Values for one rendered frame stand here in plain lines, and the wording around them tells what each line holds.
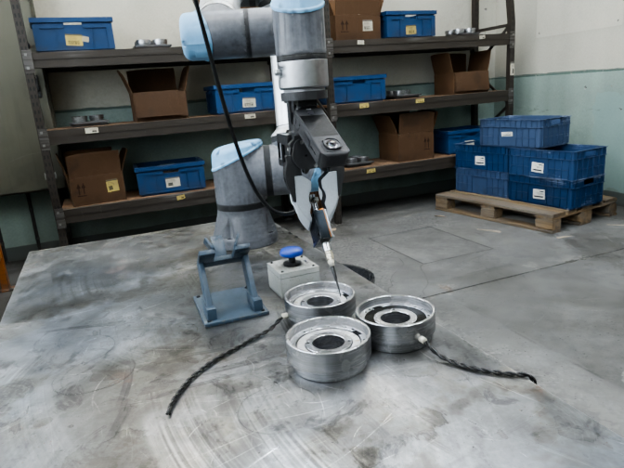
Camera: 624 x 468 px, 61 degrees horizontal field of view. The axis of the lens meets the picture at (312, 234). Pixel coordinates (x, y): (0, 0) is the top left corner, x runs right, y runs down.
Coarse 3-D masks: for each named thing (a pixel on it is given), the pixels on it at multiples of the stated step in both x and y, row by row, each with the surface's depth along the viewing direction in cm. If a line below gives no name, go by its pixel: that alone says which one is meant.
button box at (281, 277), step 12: (276, 264) 91; (288, 264) 90; (300, 264) 90; (312, 264) 90; (276, 276) 89; (288, 276) 87; (300, 276) 88; (312, 276) 89; (276, 288) 90; (288, 288) 88
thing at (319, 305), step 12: (300, 288) 82; (312, 288) 83; (324, 288) 83; (336, 288) 82; (348, 288) 80; (288, 300) 79; (312, 300) 80; (324, 300) 80; (336, 300) 78; (348, 300) 75; (288, 312) 76; (300, 312) 74; (312, 312) 73; (324, 312) 73; (336, 312) 74; (348, 312) 75
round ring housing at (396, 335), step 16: (368, 304) 74; (384, 304) 75; (400, 304) 75; (416, 304) 74; (368, 320) 68; (384, 320) 73; (400, 320) 73; (432, 320) 68; (384, 336) 66; (400, 336) 66; (416, 336) 66; (384, 352) 68; (400, 352) 67
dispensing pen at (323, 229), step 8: (312, 200) 83; (312, 216) 82; (320, 216) 81; (312, 224) 83; (320, 224) 81; (312, 232) 83; (320, 232) 80; (328, 232) 80; (320, 240) 81; (328, 240) 82; (328, 248) 81; (328, 256) 81; (336, 280) 80
